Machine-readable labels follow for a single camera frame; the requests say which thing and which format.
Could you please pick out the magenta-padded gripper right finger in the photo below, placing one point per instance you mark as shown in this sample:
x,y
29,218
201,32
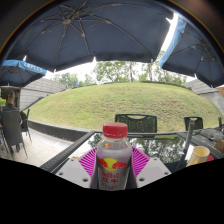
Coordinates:
x,y
151,170

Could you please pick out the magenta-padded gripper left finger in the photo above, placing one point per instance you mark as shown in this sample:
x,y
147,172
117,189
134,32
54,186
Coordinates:
x,y
71,170

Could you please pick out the red-capped clear drink bottle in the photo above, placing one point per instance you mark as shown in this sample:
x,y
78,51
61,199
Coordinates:
x,y
113,156

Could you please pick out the dark green plastic chair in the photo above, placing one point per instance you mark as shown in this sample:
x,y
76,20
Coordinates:
x,y
196,123
136,123

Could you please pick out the white standing table card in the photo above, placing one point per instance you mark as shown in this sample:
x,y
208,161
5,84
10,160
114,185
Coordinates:
x,y
191,130

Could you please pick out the flat round red coaster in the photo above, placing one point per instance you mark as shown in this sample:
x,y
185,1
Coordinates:
x,y
210,158

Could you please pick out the dark wicker patio chair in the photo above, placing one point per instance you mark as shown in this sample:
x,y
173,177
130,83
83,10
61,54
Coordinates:
x,y
11,128

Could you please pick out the person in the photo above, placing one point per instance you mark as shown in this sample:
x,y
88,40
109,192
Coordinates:
x,y
10,101

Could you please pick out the blue umbrella with white lettering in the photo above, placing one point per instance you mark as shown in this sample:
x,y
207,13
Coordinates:
x,y
16,71

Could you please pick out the navy umbrella with blue flap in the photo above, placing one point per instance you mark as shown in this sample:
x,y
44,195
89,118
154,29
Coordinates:
x,y
200,56

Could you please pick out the large navy patio umbrella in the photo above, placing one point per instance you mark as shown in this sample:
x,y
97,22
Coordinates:
x,y
83,30

